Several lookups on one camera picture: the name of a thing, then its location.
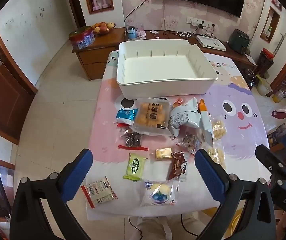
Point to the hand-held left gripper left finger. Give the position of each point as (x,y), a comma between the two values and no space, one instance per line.
(76,177)

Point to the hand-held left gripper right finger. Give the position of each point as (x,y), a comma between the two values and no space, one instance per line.
(208,177)

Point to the clear bag of pale puffs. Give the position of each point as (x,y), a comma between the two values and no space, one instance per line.
(218,157)
(219,128)

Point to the red-edged cracker packet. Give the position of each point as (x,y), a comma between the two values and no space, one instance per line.
(100,192)

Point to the brown chocolate snack packet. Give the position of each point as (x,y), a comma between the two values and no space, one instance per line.
(176,167)

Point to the clear bag of brown nuts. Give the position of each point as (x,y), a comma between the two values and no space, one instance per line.
(188,141)

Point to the gold snack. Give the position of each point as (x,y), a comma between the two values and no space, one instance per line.
(163,153)

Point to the clear blueberry cake packet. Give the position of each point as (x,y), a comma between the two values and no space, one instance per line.
(159,195)

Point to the green snack packet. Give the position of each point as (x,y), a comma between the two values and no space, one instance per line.
(134,167)

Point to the white snack packet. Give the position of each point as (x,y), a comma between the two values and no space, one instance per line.
(184,120)

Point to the red-topped dark seed packet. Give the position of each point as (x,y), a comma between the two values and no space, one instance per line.
(133,140)

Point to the blue snack packet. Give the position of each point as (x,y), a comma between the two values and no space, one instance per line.
(126,116)

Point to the red snack packet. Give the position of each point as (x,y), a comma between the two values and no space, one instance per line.
(178,102)

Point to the clear yellow pastry packet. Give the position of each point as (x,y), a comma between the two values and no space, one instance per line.
(151,116)

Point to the white plastic storage bin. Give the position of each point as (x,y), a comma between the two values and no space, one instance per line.
(165,70)

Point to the cartoon printed tablecloth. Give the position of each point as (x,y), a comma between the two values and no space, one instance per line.
(233,155)

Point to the yellow stool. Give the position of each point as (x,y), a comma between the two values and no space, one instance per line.
(233,220)

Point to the plastic bottle of yellow liquid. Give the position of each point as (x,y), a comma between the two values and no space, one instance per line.
(279,96)

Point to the white bucket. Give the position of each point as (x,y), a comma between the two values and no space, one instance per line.
(264,87)

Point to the dark brown ceramic jar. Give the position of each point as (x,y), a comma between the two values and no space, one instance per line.
(250,80)

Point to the dark jar with red lid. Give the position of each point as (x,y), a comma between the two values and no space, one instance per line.
(264,63)

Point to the brown wooden door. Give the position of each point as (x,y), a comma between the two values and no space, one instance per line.
(2,85)

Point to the wooden television cabinet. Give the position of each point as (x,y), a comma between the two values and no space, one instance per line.
(95,60)

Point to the white set-top box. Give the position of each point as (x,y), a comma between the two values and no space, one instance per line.
(211,42)

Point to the red round tin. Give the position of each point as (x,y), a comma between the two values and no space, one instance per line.
(81,38)

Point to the bowl of fruit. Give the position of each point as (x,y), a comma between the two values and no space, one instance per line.
(102,28)

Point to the blue snow globe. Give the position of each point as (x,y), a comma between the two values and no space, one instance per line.
(131,33)

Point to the small white remote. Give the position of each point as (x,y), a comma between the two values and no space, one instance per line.
(154,32)

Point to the pink toy figure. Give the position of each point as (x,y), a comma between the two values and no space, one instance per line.
(141,34)

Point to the white wall socket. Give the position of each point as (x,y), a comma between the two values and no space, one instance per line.
(200,22)

